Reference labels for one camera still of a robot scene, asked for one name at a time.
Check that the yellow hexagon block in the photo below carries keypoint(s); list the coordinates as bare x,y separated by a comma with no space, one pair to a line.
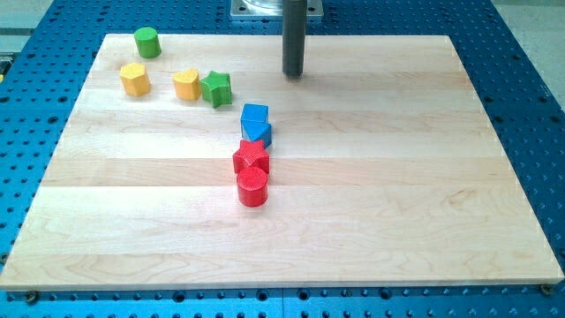
135,79

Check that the red star block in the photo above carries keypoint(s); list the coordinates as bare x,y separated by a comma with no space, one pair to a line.
251,154

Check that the red cylinder block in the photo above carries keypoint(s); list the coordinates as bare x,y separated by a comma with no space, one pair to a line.
252,186

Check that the blue triangle block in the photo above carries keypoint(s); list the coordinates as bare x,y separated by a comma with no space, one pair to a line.
254,131

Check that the blue cube block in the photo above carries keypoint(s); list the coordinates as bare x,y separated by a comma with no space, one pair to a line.
256,113

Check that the light wooden board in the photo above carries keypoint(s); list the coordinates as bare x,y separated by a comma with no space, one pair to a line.
384,170

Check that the green star block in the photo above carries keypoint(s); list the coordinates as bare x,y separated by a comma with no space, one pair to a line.
216,89

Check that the yellow heart block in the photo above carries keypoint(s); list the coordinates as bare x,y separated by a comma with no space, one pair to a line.
187,84

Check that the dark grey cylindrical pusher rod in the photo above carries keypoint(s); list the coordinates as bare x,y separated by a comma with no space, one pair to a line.
293,37

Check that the green cylinder block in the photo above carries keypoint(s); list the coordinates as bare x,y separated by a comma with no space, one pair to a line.
147,42

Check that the left board stop screw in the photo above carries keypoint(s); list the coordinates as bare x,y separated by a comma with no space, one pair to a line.
31,297

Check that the board stop screw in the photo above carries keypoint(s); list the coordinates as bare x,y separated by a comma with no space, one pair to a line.
546,289
31,297

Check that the right board stop screw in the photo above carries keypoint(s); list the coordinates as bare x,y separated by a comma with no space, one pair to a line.
546,289

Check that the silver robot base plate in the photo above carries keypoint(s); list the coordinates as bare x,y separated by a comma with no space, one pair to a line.
270,9

